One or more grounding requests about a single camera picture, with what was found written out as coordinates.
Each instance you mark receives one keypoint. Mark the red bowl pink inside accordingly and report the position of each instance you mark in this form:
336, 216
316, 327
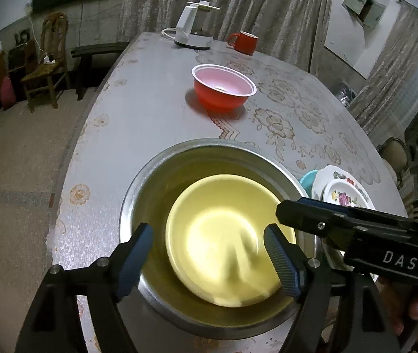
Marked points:
219, 88

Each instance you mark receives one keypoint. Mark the red mug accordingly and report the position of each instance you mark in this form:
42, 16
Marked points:
243, 42

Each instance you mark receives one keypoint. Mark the pink bin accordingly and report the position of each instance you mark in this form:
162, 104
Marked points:
7, 96

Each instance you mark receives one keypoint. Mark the white electric kettle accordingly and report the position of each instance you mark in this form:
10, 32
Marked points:
196, 26

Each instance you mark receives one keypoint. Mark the right hand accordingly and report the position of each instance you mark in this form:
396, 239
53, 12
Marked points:
401, 303

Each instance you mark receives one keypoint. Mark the large floral white plate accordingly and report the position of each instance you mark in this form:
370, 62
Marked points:
327, 174

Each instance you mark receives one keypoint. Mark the wall electrical box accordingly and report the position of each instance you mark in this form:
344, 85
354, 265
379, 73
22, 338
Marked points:
367, 12

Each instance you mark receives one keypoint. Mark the beige curtain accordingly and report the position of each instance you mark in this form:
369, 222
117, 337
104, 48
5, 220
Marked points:
290, 30

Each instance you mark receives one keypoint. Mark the yellow plastic bowl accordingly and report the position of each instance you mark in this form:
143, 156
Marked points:
214, 240

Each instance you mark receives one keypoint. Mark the wooden chair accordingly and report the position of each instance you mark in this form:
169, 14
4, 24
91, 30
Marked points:
52, 69

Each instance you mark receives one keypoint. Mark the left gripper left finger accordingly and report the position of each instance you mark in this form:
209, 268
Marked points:
130, 258

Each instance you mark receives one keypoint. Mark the dark wooden bench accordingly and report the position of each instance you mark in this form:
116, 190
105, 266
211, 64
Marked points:
86, 54

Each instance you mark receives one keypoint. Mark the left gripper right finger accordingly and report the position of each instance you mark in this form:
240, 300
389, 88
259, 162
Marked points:
288, 260

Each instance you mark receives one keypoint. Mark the small floral white plate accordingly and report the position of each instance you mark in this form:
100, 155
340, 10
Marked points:
342, 193

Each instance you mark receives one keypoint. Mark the blue bowl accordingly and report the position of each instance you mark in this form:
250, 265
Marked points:
307, 180

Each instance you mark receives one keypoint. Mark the gold floral lace tablecloth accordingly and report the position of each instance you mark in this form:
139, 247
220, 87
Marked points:
294, 118

